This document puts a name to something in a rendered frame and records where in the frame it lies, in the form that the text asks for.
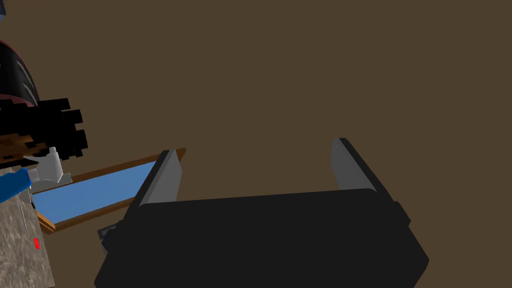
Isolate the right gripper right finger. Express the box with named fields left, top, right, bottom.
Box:
left=330, top=137, right=395, bottom=201

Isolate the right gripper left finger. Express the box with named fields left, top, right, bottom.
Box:
left=137, top=149, right=183, bottom=208

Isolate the blue wood-framed window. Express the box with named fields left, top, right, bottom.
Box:
left=32, top=147, right=187, bottom=235

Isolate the grey faucet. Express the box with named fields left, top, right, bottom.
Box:
left=23, top=146, right=74, bottom=193

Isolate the blue bottle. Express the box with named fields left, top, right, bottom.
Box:
left=0, top=167, right=33, bottom=204

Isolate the black round appliance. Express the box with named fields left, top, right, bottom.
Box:
left=0, top=39, right=41, bottom=108

